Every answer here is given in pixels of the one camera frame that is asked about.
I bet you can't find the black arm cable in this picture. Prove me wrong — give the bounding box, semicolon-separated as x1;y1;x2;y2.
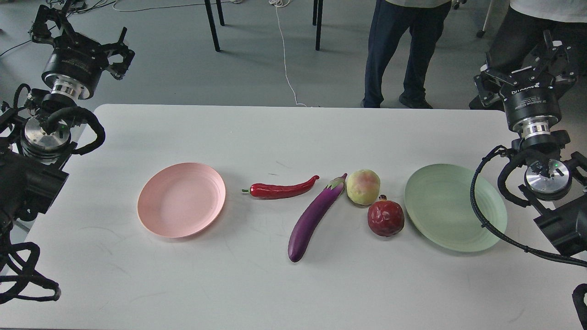
470;145;587;268
44;106;106;155

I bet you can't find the pink plastic plate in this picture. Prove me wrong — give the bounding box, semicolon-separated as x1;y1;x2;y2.
137;162;227;238

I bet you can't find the purple eggplant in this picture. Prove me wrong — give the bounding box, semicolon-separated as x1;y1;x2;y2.
288;173;348;263

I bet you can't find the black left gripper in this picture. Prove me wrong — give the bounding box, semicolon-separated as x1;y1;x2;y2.
28;5;136;99

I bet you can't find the black table leg left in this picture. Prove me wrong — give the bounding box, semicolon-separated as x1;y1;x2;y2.
204;0;226;53

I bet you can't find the yellow-green peach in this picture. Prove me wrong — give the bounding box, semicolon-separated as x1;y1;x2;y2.
346;169;380;206

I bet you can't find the white floor cable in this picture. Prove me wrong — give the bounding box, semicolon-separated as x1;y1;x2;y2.
112;0;308;108

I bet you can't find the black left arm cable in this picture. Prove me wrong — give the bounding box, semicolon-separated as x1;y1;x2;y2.
44;106;106;155

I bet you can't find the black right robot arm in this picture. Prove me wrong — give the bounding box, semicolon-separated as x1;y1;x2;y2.
471;31;586;267

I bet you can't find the person in navy trousers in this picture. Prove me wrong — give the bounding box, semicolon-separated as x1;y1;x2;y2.
360;0;453;110

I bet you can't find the red chili pepper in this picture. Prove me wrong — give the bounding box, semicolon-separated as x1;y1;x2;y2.
241;175;320;200

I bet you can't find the black table leg right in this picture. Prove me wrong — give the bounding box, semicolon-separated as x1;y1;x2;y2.
312;0;324;51

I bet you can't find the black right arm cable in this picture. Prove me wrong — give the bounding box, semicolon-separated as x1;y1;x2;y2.
470;145;587;268

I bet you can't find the person in black trousers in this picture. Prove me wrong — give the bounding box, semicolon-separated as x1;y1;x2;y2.
469;0;587;111

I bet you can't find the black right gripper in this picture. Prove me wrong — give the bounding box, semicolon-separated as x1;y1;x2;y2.
473;31;578;134

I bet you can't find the red pomegranate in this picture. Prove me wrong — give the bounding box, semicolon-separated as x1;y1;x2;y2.
367;194;405;237

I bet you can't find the green plastic plate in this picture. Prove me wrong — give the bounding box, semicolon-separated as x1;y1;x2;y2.
404;164;499;253

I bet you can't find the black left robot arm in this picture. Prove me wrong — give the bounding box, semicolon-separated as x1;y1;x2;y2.
1;0;135;238

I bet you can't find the black table leg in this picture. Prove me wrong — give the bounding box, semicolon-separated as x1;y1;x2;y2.
204;0;226;53
312;0;324;51

